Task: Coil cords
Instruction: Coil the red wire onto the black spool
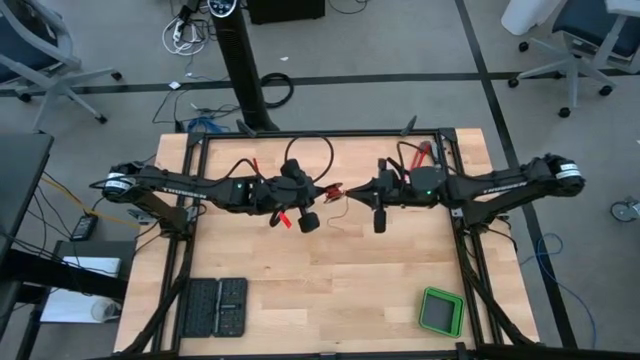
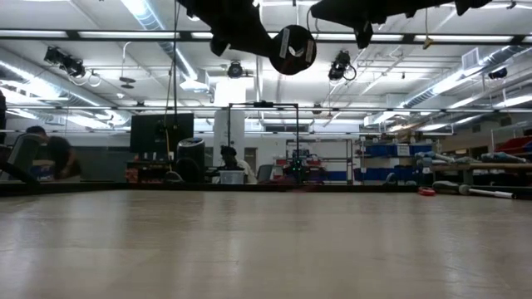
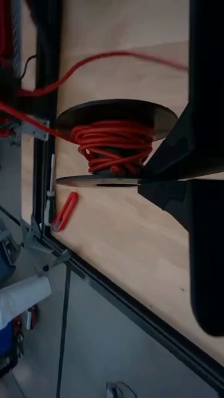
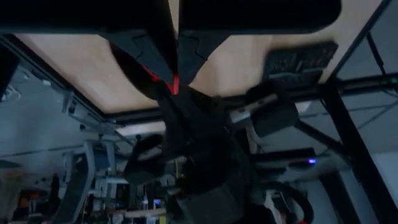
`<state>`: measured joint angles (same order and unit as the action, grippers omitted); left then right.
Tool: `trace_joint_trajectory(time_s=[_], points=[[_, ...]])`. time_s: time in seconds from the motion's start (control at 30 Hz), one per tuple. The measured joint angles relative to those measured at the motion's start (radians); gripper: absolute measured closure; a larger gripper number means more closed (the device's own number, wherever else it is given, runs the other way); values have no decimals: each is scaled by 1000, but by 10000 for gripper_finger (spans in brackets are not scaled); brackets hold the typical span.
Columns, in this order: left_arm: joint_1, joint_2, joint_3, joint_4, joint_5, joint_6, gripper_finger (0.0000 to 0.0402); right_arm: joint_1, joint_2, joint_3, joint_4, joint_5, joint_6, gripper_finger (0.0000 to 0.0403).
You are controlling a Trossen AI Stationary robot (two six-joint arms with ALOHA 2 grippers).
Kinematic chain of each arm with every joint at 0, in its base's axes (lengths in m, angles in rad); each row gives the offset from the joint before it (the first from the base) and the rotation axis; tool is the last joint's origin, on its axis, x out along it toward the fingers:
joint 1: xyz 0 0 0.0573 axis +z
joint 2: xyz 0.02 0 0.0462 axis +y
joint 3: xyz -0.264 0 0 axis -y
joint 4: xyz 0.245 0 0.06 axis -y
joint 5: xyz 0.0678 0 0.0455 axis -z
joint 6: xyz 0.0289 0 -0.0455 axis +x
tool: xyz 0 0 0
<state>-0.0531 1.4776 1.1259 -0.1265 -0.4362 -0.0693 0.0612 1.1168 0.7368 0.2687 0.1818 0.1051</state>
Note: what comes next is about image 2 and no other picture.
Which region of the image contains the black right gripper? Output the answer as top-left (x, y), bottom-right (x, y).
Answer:
top-left (310, 0), bottom-right (416, 50)

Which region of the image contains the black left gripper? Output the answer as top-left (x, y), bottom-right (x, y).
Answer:
top-left (178, 0), bottom-right (277, 58)

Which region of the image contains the black plastic wire spool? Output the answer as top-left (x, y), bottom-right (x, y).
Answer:
top-left (268, 24), bottom-right (318, 76)

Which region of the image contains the hanging yellow plug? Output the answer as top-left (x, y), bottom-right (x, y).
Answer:
top-left (422, 6), bottom-right (436, 51)

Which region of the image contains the thin black hanging pole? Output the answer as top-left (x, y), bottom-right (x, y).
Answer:
top-left (171, 0), bottom-right (179, 140)

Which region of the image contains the person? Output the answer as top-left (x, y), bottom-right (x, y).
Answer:
top-left (219, 145), bottom-right (259, 184)
top-left (24, 125), bottom-right (82, 182)

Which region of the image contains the black overhead light beam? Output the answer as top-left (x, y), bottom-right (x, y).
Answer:
top-left (0, 28), bottom-right (532, 46)

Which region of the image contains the white plastic container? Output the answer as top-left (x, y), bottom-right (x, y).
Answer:
top-left (219, 169), bottom-right (245, 185)

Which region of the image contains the black monitor screen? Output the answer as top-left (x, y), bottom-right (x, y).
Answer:
top-left (129, 112), bottom-right (195, 154)

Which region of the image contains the wooden workbench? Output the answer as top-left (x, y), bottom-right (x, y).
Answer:
top-left (431, 161), bottom-right (532, 186)

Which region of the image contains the red storage bin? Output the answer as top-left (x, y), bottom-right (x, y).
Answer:
top-left (496, 135), bottom-right (532, 154)

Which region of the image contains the grey blue office chair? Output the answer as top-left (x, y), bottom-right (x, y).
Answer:
top-left (0, 132), bottom-right (47, 188)

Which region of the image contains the black mounted camera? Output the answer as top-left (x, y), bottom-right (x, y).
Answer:
top-left (227, 61), bottom-right (244, 80)
top-left (328, 50), bottom-right (357, 82)
top-left (43, 46), bottom-right (87, 79)

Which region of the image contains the black background rig frame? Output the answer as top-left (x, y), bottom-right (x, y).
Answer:
top-left (227, 100), bottom-right (300, 184)

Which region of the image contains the grey handled screwdriver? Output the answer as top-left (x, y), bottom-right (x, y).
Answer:
top-left (431, 180), bottom-right (519, 200)

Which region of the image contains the black aluminium table frame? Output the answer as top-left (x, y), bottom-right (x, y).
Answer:
top-left (0, 159), bottom-right (532, 199)

